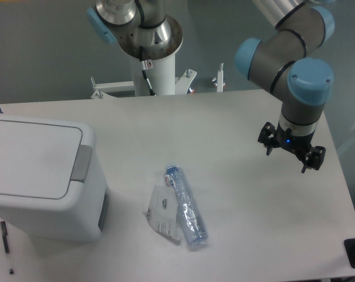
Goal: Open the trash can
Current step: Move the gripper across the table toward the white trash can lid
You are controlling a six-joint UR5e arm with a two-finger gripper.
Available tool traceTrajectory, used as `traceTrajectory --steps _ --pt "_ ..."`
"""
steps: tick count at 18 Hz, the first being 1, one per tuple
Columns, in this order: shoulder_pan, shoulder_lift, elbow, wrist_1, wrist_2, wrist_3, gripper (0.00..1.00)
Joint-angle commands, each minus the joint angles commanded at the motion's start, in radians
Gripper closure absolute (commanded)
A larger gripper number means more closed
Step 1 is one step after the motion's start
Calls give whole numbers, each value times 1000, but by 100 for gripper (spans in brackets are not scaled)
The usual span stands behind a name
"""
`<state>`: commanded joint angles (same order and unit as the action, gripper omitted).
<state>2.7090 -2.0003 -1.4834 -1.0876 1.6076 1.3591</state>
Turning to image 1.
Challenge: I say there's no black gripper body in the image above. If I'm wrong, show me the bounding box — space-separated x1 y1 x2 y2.
276 128 312 160

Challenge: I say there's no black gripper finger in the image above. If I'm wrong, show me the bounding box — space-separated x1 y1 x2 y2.
258 122 279 156
301 146 326 173

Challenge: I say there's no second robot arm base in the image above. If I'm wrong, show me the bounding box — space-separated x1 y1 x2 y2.
86 1 183 61

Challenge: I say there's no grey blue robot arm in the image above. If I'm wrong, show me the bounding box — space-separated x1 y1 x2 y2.
234 1 335 170

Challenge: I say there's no white trash can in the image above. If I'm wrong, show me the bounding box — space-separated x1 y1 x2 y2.
0 113 109 241

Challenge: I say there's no empty clear plastic bottle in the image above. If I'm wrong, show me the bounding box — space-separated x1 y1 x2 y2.
164 164 208 250

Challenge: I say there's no white plastic package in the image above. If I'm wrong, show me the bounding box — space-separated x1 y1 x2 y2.
144 185 180 243

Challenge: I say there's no black pen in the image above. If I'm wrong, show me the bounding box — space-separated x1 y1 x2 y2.
0 221 15 275

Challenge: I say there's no white bracket with red knob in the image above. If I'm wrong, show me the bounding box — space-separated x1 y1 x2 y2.
212 63 226 92

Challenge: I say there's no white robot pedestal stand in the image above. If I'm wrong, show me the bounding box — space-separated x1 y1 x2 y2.
91 54 197 99

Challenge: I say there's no black cable on pedestal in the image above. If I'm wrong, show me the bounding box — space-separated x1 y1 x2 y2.
138 45 157 97

